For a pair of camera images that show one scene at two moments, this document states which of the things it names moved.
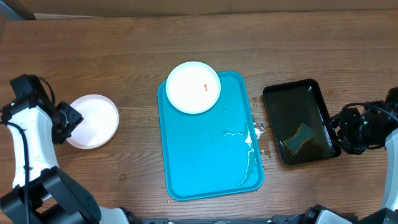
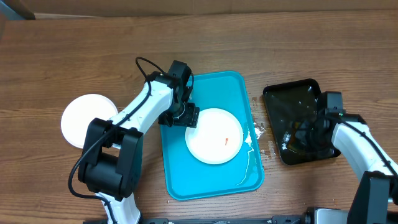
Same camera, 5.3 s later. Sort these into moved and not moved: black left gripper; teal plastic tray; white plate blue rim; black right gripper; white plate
Moved: white plate blue rim; black left gripper; black right gripper
Not moved: teal plastic tray; white plate
